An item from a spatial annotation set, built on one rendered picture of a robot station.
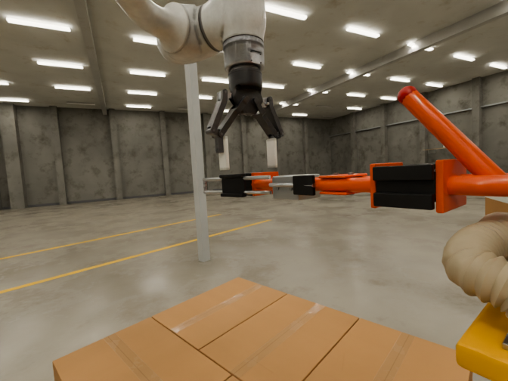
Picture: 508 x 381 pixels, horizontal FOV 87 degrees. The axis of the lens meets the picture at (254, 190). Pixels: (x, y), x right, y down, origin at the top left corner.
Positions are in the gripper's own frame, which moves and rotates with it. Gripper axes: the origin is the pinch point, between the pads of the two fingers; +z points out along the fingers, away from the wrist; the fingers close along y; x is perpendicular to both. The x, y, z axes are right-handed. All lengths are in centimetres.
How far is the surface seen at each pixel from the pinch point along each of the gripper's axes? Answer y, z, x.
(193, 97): 128, -99, 287
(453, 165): 0.4, 2.2, -38.6
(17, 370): -64, 125, 185
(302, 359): 30, 71, 15
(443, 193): -2.9, 5.1, -38.5
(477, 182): -1.8, 4.0, -41.2
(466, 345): -13.0, 15.4, -43.1
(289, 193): -1.9, 6.0, -14.0
